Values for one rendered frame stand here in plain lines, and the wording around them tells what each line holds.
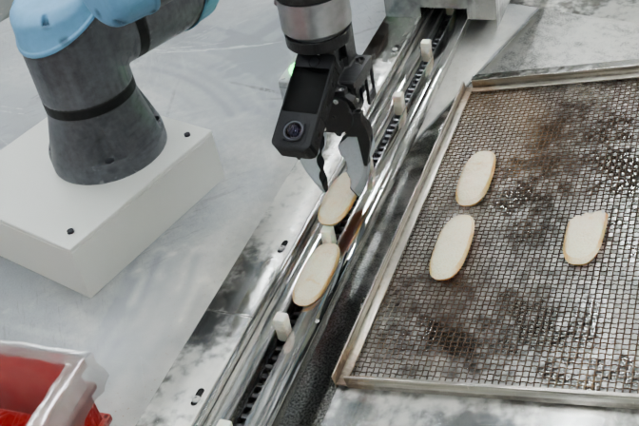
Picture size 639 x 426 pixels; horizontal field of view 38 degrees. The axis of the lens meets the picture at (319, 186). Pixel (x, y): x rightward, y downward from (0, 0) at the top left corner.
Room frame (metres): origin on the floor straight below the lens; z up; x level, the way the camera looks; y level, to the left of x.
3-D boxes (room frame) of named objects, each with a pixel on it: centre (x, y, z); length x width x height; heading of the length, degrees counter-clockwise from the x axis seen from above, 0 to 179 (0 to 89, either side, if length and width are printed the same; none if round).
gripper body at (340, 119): (0.88, -0.03, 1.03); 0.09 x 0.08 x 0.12; 152
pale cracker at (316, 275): (0.75, 0.02, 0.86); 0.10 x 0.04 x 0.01; 153
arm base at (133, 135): (1.02, 0.26, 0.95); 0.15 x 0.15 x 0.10
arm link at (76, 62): (1.02, 0.25, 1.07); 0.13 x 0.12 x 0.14; 129
